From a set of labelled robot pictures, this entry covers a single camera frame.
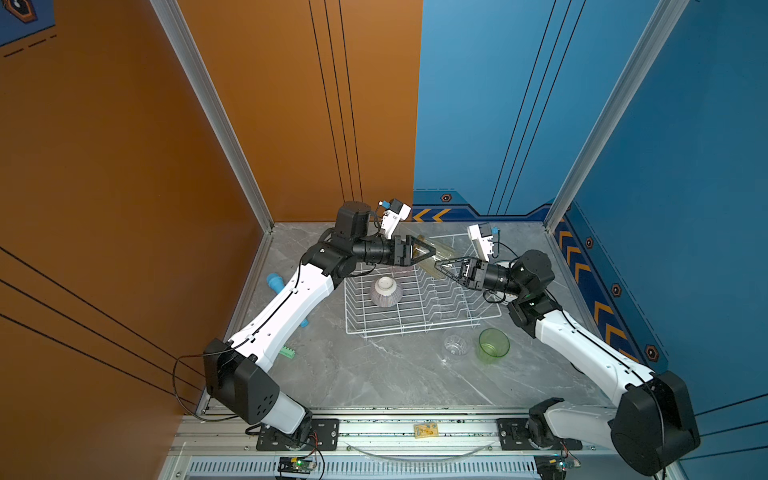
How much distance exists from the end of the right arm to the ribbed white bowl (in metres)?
0.33

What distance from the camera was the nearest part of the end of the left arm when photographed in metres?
0.56

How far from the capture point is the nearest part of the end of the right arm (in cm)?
61
